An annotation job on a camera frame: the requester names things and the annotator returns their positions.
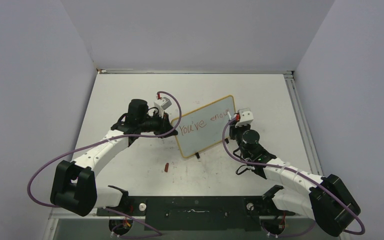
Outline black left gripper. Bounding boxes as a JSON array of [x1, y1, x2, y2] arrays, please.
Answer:
[[138, 110, 177, 139]]

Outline yellow framed whiteboard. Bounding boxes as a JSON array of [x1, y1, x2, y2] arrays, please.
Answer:
[[171, 95, 236, 159]]

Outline red marker cap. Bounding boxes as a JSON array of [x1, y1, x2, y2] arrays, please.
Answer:
[[164, 162, 169, 173]]

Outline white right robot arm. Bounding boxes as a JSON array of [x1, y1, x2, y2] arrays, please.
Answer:
[[222, 119, 366, 237]]

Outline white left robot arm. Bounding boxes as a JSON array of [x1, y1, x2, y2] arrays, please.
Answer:
[[50, 97, 178, 217]]

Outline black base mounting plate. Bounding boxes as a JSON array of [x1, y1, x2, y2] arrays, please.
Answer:
[[114, 195, 294, 232]]

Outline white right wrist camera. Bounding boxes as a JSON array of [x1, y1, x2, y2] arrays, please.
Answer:
[[235, 108, 254, 128]]

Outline aluminium rail right side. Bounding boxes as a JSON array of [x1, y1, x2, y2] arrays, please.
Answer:
[[283, 71, 323, 175]]

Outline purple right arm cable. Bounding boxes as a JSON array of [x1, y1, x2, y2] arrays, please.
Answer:
[[221, 118, 366, 236]]

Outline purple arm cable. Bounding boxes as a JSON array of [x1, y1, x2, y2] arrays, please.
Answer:
[[26, 91, 183, 209], [221, 118, 366, 236]]

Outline aluminium rail back edge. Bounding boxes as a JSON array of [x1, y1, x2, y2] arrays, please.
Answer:
[[97, 69, 293, 75]]

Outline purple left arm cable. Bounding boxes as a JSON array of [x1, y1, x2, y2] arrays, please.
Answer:
[[26, 91, 183, 209]]

